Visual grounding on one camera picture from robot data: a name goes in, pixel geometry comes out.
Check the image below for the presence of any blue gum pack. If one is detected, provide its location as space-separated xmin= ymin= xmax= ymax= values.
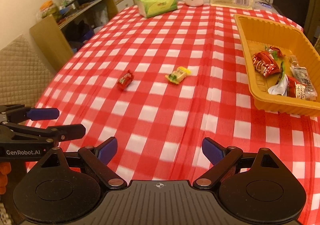
xmin=254 ymin=1 xmax=273 ymax=11

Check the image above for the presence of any red white snack packet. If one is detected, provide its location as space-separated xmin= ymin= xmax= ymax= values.
xmin=287 ymin=76 xmax=306 ymax=100

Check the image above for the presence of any silver green snack bag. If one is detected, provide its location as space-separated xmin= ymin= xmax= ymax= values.
xmin=268 ymin=61 xmax=289 ymax=96

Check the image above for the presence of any small red candy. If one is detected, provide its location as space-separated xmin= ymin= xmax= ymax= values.
xmin=265 ymin=46 xmax=285 ymax=61

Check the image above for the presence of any clear dark snack packet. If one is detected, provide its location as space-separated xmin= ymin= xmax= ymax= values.
xmin=289 ymin=55 xmax=317 ymax=101

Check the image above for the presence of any orange plastic tray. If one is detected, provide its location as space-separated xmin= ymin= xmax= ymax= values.
xmin=234 ymin=14 xmax=319 ymax=116

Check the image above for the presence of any large red snack packet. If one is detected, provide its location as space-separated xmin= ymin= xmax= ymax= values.
xmin=252 ymin=51 xmax=280 ymax=77

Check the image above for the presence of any red clear brown candy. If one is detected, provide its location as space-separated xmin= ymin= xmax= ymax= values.
xmin=117 ymin=70 xmax=134 ymax=90

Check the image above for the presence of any left hand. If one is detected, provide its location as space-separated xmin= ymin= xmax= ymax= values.
xmin=0 ymin=162 xmax=11 ymax=195

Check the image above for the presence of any yellow green candy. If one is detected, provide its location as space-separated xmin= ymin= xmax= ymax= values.
xmin=165 ymin=66 xmax=191 ymax=85

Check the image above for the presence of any wooden shelf unit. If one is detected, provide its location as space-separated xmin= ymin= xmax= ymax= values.
xmin=29 ymin=0 xmax=135 ymax=72

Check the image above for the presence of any red white checkered tablecloth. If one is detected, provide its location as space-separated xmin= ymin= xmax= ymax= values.
xmin=28 ymin=5 xmax=319 ymax=224

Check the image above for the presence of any left quilted beige chair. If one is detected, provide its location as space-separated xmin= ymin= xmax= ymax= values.
xmin=0 ymin=35 xmax=53 ymax=106

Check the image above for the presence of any green tissue box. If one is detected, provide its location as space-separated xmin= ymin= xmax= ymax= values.
xmin=136 ymin=0 xmax=177 ymax=18

